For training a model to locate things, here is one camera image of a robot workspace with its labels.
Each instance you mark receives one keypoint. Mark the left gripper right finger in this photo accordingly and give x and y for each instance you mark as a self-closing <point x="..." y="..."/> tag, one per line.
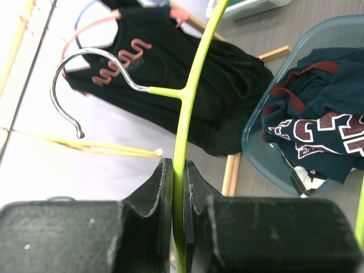
<point x="263" y="234"/>

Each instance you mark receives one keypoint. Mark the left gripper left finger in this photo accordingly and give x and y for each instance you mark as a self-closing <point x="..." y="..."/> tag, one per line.
<point x="131" y="235"/>

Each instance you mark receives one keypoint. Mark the green plastic hanger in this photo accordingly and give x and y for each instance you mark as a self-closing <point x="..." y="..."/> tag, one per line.
<point x="61" y="198"/>

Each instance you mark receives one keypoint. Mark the yellow plastic hanger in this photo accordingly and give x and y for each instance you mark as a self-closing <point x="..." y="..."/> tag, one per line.
<point x="98" y="148"/>

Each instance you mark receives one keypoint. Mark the neon yellow hanger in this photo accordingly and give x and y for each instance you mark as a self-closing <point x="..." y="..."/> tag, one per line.
<point x="187" y="96"/>

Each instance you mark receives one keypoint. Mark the navy tank top maroon trim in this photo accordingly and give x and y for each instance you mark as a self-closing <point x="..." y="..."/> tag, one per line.
<point x="315" y="112"/>

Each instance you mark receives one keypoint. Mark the black dress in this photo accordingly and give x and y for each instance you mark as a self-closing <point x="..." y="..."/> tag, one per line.
<point x="230" y="86"/>

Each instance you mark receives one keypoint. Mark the pink hanger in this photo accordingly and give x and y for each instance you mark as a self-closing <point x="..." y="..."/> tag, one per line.
<point x="150" y="47"/>

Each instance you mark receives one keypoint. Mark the black white striped tank top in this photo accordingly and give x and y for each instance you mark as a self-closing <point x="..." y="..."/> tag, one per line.
<point x="305" y="182"/>

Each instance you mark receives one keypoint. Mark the light blue hanger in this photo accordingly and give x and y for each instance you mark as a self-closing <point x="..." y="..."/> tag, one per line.
<point x="83" y="15"/>

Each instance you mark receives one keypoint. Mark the wooden clothes rack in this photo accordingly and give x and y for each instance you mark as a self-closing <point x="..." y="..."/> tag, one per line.
<point x="33" y="169"/>

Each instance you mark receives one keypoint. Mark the white plastic basket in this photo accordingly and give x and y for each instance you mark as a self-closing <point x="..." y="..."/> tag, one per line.
<point x="236" y="10"/>

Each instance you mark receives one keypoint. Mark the teal plastic basin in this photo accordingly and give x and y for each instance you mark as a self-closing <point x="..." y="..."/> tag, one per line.
<point x="340" y="31"/>

